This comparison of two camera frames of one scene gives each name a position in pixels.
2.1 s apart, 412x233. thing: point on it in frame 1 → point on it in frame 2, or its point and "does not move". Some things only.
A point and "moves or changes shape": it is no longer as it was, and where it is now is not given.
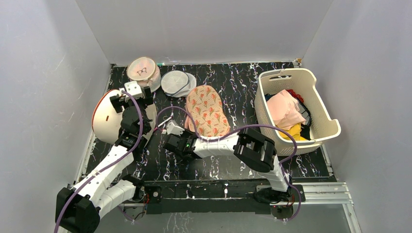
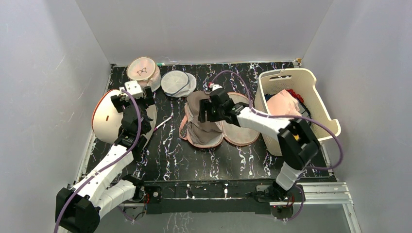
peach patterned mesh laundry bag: (205, 103) moves or changes shape
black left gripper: (120, 103) does not move
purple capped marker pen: (156, 128) does not move
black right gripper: (168, 141) → (208, 110)
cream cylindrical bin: (106, 123) does not move
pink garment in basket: (284, 109) does not move
